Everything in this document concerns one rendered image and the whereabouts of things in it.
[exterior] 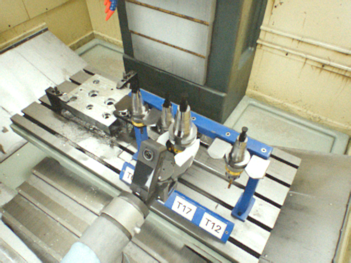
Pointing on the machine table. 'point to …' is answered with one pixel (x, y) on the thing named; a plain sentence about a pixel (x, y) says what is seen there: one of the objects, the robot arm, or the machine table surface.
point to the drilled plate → (101, 120)
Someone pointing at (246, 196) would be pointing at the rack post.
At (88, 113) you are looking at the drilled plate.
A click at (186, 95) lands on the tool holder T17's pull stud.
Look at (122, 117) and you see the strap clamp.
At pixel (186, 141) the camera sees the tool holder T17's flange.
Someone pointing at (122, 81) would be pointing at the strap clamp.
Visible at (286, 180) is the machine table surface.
